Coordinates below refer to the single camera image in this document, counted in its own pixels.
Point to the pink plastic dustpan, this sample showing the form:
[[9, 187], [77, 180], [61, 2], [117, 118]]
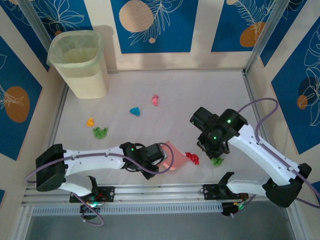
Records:
[[178, 157]]

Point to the green paper scrap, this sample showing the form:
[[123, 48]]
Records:
[[217, 161], [100, 132]]

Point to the red paper scrap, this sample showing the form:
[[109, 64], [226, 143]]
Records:
[[192, 157]]

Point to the blue paper scrap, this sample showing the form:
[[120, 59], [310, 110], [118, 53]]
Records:
[[135, 111]]

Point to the pink paper scrap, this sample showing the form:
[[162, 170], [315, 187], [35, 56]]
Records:
[[155, 100]]

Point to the orange paper scrap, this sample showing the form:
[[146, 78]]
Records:
[[90, 122]]

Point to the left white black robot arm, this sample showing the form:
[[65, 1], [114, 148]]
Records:
[[95, 160]]

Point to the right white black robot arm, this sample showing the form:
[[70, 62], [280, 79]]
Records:
[[270, 160]]

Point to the cream plastic trash bin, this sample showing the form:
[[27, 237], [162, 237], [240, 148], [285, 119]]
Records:
[[87, 85]]

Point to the green translucent bin liner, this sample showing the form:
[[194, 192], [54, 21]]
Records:
[[75, 37]]

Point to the wide aluminium base rail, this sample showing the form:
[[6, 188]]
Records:
[[155, 193]]

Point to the aluminium table edge rail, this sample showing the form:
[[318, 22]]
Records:
[[252, 87], [56, 120]]

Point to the aluminium frame post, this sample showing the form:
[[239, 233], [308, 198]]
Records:
[[262, 37]]

